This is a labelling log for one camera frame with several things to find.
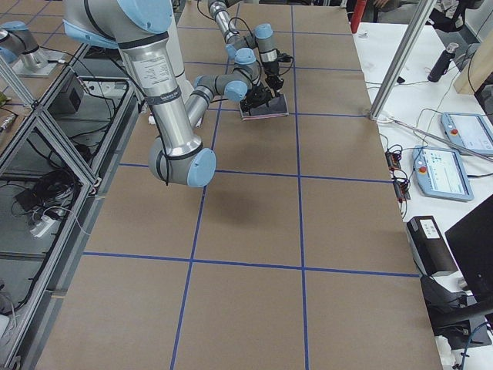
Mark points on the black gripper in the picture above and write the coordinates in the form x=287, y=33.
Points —
x=257, y=95
x=273, y=71

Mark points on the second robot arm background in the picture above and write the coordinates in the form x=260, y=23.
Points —
x=20, y=49

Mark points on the black monitor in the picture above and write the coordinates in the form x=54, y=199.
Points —
x=470, y=241

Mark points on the near teach pendant tablet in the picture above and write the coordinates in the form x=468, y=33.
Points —
x=440, y=173

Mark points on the black bottle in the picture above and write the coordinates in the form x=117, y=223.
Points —
x=443, y=62

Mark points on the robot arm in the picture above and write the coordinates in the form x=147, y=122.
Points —
x=238, y=35
x=139, y=30

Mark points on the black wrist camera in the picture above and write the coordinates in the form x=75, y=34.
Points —
x=284, y=58

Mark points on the far teach pendant tablet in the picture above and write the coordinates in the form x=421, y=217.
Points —
x=472, y=131

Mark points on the black box with label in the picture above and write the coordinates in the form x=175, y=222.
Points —
x=430, y=251

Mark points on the pink and grey towel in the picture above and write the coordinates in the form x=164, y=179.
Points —
x=276, y=107

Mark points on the white power strip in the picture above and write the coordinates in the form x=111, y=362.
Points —
x=42, y=226

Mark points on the teach pendant tablet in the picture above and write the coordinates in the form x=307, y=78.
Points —
x=440, y=173
x=472, y=131

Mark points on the aluminium frame post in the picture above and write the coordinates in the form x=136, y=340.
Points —
x=404, y=48

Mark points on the red cylinder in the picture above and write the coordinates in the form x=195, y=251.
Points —
x=357, y=15

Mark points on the aluminium frame rack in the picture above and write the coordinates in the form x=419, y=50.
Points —
x=61, y=139

